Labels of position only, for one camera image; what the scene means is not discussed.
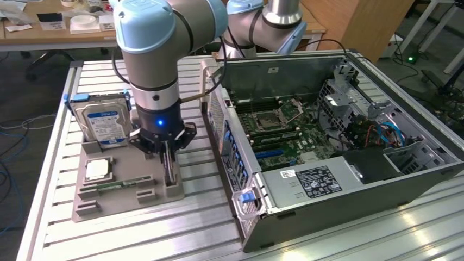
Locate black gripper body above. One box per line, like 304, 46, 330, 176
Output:
136, 102, 184, 154

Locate graphics card with metal bracket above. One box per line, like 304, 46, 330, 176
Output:
159, 140, 180, 188

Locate black RAM slot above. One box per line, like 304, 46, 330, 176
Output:
235, 102, 279, 112
234, 97, 276, 106

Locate blue expansion slot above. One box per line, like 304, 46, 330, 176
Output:
255, 148, 286, 160

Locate grey parts rack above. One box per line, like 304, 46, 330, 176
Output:
71, 133, 186, 223

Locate hard disk with blue rails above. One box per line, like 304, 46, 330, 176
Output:
63, 91, 134, 150

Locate silver CPU chip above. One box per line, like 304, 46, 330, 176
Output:
84, 159, 115, 183

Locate green RAM stick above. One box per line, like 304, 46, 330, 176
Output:
96, 178, 152, 192

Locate CPU socket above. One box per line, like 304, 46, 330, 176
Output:
254, 111, 287, 131

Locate installed RAM stick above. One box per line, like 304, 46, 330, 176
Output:
250, 134, 303, 145
246, 129, 298, 139

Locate black office chair base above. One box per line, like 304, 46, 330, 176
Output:
20, 47, 110, 81

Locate metal socket cover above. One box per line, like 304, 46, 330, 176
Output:
278, 98, 304, 123

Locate green motherboard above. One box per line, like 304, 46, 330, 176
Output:
228, 92, 350, 172

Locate grey power supply unit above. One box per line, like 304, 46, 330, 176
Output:
260, 156, 363, 215

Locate small white box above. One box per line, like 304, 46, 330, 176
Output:
98, 15, 119, 32

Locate white box with tape roll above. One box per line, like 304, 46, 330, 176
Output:
70, 15, 103, 35

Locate perforated metal disk bay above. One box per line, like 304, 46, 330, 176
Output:
318, 78, 375, 136

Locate wooden desk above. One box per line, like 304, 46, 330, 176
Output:
0, 0, 327, 52

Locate white box with black top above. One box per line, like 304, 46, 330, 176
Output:
36, 13, 68, 31

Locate dark grey open PC case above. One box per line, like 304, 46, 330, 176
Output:
200, 48, 464, 253

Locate white paper label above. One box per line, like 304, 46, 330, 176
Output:
4, 24, 34, 33

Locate clear plastic bag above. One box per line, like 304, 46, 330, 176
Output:
0, 0, 38, 25

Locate grey metal disk bay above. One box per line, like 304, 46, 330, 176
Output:
384, 135, 454, 175

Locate wooden cabinet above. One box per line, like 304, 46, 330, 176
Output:
300, 0, 416, 63

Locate black stand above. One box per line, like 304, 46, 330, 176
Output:
420, 69, 464, 123

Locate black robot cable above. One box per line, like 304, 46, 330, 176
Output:
111, 32, 235, 104

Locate white floor cable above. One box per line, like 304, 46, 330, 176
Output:
0, 114, 59, 131

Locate blue floor cable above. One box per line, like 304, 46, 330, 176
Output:
0, 130, 30, 234

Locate black wire bundle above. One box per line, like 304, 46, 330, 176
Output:
343, 122, 368, 150

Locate red wire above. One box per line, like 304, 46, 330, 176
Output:
366, 123, 386, 147

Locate black cable over case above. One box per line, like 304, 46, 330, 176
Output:
294, 39, 350, 57

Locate blue wire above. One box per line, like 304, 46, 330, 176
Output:
376, 121, 407, 148

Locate white table frame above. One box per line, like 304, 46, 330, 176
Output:
399, 0, 464, 74

